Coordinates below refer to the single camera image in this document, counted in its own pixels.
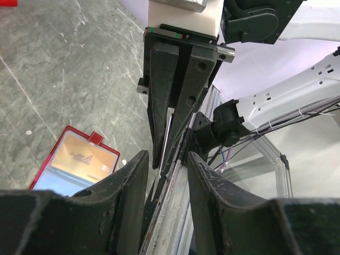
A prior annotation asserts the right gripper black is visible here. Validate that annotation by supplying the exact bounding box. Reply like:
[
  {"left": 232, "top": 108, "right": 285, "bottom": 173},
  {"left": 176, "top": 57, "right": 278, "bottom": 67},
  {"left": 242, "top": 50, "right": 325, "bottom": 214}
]
[{"left": 137, "top": 24, "right": 235, "bottom": 175}]

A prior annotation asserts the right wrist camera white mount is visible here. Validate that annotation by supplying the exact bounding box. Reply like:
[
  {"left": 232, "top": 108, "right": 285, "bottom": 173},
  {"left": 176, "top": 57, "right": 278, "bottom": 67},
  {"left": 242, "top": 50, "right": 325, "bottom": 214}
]
[{"left": 148, "top": 1, "right": 224, "bottom": 37}]

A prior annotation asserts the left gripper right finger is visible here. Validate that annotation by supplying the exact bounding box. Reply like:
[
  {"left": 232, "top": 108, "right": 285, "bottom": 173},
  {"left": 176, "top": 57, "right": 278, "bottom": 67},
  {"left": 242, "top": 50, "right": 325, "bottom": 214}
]
[{"left": 188, "top": 152, "right": 339, "bottom": 254}]

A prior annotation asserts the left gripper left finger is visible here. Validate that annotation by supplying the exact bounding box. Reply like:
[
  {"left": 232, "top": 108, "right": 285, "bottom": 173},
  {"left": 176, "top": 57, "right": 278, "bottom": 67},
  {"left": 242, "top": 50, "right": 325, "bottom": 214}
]
[{"left": 1, "top": 150, "right": 149, "bottom": 254}]

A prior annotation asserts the red card holder wallet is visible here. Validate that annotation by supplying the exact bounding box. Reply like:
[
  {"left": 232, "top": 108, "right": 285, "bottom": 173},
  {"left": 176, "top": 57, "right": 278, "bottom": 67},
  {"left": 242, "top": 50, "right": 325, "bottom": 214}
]
[{"left": 28, "top": 125, "right": 120, "bottom": 197}]

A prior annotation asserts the aluminium mounting rail frame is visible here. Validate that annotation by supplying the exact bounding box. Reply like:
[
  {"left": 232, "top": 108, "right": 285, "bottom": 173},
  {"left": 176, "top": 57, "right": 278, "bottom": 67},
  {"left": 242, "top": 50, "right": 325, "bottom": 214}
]
[{"left": 138, "top": 84, "right": 293, "bottom": 255}]

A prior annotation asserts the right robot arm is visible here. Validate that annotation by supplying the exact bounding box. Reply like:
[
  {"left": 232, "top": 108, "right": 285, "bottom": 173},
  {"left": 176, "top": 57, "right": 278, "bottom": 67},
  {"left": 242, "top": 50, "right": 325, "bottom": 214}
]
[{"left": 137, "top": 1, "right": 339, "bottom": 180}]

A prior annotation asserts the red bin with cards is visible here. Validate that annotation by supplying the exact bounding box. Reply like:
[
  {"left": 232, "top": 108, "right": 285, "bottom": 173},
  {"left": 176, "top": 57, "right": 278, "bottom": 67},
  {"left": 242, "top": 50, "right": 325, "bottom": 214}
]
[{"left": 0, "top": 0, "right": 18, "bottom": 7}]

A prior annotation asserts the white VIP card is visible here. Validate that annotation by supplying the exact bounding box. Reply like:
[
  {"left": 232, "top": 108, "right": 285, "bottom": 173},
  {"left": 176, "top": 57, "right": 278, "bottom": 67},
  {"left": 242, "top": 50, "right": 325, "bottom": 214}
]
[{"left": 151, "top": 113, "right": 174, "bottom": 202}]

